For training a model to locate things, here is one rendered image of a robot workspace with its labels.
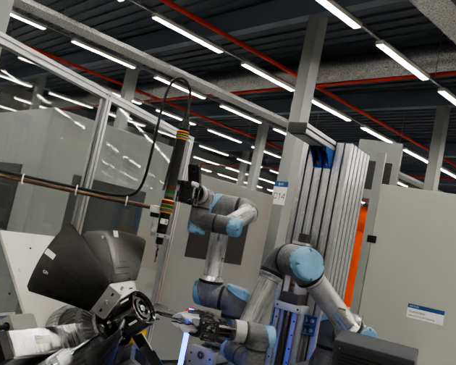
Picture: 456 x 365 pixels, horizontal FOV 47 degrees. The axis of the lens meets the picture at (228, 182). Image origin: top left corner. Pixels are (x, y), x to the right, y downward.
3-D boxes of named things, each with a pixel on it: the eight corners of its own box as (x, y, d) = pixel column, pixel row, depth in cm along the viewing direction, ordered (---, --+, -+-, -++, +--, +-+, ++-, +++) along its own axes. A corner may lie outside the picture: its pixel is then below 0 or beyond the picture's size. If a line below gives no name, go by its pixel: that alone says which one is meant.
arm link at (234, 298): (242, 319, 237) (248, 289, 238) (214, 312, 240) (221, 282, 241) (247, 316, 248) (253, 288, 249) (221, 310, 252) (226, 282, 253)
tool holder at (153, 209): (144, 234, 170) (150, 204, 171) (143, 233, 177) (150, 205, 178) (171, 239, 172) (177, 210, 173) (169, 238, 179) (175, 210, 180)
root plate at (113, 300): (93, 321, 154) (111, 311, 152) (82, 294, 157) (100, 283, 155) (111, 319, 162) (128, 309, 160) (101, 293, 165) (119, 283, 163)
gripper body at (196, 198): (192, 203, 190) (202, 207, 202) (197, 181, 191) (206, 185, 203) (173, 200, 192) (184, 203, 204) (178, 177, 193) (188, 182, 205)
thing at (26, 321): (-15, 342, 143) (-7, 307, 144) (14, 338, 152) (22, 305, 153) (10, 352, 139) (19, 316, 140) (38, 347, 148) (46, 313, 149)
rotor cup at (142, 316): (107, 349, 156) (140, 330, 152) (91, 305, 161) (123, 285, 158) (134, 344, 169) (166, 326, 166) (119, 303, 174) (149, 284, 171)
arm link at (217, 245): (218, 313, 240) (239, 196, 242) (187, 305, 244) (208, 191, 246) (224, 308, 252) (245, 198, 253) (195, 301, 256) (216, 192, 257)
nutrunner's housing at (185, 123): (153, 243, 172) (182, 110, 177) (153, 242, 176) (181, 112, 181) (164, 245, 173) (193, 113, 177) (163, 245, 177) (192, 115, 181)
